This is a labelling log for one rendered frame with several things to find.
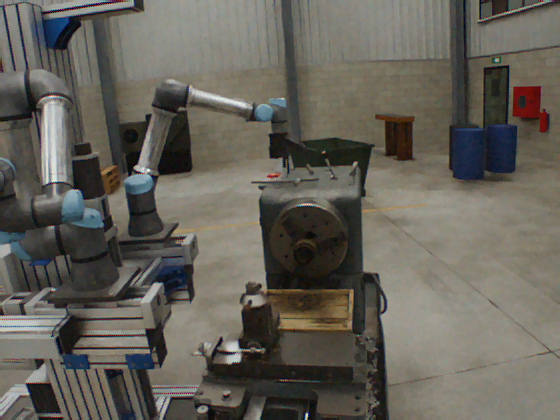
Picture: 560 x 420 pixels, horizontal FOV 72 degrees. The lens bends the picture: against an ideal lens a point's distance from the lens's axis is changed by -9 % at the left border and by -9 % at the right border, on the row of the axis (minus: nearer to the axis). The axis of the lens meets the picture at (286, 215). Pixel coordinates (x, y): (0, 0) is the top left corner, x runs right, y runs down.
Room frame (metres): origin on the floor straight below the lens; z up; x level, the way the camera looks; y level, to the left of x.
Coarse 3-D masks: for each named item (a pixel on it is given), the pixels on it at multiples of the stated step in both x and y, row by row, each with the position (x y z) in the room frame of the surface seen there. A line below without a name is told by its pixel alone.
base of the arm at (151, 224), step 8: (136, 216) 1.60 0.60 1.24; (144, 216) 1.60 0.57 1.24; (152, 216) 1.62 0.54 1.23; (128, 224) 1.63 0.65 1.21; (136, 224) 1.59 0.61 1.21; (144, 224) 1.59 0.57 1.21; (152, 224) 1.62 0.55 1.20; (160, 224) 1.64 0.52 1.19; (128, 232) 1.61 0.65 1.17; (136, 232) 1.58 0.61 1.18; (144, 232) 1.58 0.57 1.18; (152, 232) 1.60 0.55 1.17
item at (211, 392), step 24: (360, 360) 1.00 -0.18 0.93; (216, 384) 0.96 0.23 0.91; (240, 384) 0.96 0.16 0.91; (264, 384) 0.95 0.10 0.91; (288, 384) 0.94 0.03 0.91; (312, 384) 0.93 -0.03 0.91; (336, 384) 0.91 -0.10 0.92; (360, 384) 0.90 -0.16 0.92; (216, 408) 0.88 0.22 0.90; (240, 408) 0.88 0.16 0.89; (336, 408) 0.84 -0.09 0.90; (360, 408) 0.83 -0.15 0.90
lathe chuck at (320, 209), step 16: (288, 208) 1.62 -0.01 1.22; (304, 208) 1.60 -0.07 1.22; (320, 208) 1.59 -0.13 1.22; (304, 224) 1.60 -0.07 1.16; (320, 224) 1.59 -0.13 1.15; (336, 224) 1.58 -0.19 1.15; (272, 240) 1.63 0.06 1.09; (288, 240) 1.61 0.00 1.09; (288, 256) 1.62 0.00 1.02; (320, 256) 1.59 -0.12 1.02; (336, 256) 1.58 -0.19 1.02; (304, 272) 1.60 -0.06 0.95; (320, 272) 1.59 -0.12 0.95
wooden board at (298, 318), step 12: (276, 300) 1.49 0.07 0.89; (288, 300) 1.49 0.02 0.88; (300, 300) 1.48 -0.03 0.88; (312, 300) 1.47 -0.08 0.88; (324, 300) 1.46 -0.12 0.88; (336, 300) 1.45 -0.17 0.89; (348, 300) 1.43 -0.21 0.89; (288, 312) 1.39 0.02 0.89; (300, 312) 1.38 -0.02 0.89; (312, 312) 1.37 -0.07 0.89; (324, 312) 1.37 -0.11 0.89; (336, 312) 1.36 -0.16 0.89; (348, 312) 1.35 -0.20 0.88; (288, 324) 1.30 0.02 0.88; (300, 324) 1.30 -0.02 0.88; (312, 324) 1.29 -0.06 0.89; (324, 324) 1.28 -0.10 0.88; (336, 324) 1.28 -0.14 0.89; (348, 324) 1.24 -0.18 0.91
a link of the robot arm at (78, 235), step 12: (96, 216) 1.15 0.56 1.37; (60, 228) 1.10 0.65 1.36; (72, 228) 1.10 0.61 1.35; (84, 228) 1.11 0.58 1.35; (96, 228) 1.14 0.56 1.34; (60, 240) 1.09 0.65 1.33; (72, 240) 1.10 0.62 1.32; (84, 240) 1.11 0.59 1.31; (96, 240) 1.13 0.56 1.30; (60, 252) 1.09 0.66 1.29; (72, 252) 1.11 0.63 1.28; (84, 252) 1.11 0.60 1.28; (96, 252) 1.12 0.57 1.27
